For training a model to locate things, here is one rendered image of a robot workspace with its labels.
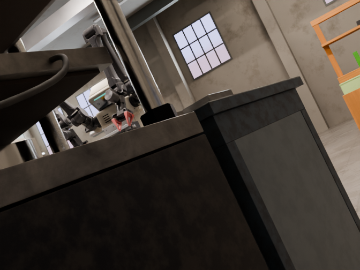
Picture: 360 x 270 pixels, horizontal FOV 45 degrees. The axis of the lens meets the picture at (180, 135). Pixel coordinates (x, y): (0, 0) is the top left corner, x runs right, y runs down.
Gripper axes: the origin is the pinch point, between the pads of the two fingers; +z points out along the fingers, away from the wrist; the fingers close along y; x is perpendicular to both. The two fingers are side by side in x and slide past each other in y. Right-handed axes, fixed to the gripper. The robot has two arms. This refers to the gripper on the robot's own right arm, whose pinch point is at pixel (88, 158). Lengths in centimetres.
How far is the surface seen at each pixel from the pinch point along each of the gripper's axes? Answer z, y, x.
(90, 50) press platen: -6, 121, -84
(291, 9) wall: -102, -159, 996
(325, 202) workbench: 74, 118, -27
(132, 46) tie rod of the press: -1, 126, -76
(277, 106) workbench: 36, 124, -23
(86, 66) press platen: -2, 120, -88
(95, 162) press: 21, 127, -110
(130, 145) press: 21, 127, -100
